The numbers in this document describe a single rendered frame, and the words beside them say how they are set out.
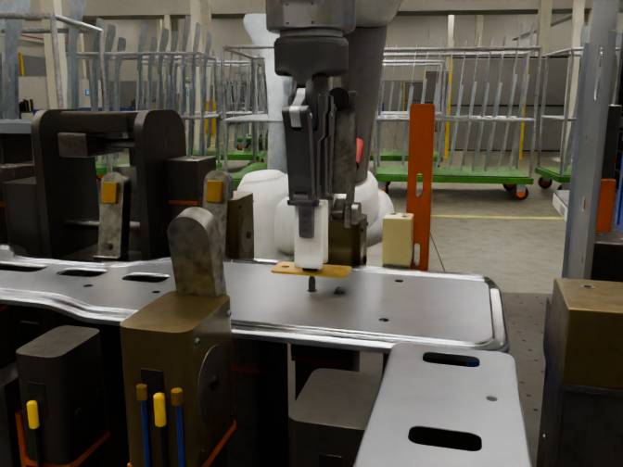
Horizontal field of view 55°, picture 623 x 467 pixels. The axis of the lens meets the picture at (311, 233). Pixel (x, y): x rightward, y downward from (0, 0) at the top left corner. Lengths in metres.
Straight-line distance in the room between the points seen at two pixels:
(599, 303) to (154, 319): 0.33
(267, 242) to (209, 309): 0.95
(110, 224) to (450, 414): 0.60
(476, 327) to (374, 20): 0.75
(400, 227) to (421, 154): 0.10
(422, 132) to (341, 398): 0.39
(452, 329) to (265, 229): 0.90
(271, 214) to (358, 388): 0.95
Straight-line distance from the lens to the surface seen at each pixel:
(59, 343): 0.60
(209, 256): 0.50
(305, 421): 0.46
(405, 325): 0.58
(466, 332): 0.57
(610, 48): 0.56
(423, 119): 0.77
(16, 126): 1.16
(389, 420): 0.42
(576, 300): 0.49
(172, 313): 0.48
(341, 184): 0.78
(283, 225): 1.42
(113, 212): 0.90
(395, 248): 0.75
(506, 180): 7.54
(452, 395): 0.46
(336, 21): 0.60
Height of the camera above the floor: 1.21
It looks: 13 degrees down
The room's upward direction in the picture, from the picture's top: straight up
